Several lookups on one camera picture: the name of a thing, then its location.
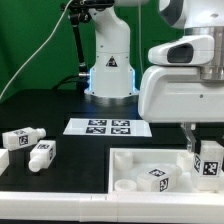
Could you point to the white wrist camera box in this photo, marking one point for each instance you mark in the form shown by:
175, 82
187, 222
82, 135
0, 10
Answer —
186, 51

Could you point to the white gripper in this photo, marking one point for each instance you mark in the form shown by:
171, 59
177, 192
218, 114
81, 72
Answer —
176, 95

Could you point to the white fence rail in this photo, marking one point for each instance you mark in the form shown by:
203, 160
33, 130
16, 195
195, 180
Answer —
194, 208
4, 160

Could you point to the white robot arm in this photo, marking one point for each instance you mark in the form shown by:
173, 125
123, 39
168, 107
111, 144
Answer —
111, 78

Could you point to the white left fence rail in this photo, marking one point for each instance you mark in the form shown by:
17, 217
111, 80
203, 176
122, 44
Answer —
4, 160

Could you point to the white front fence rail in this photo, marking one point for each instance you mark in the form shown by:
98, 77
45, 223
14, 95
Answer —
194, 208

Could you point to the black camera stand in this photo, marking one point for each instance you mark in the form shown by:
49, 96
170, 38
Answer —
78, 14

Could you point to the white marker tag sheet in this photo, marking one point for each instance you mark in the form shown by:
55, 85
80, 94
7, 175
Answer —
108, 127

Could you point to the white square table top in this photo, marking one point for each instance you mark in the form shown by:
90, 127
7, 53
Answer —
125, 164

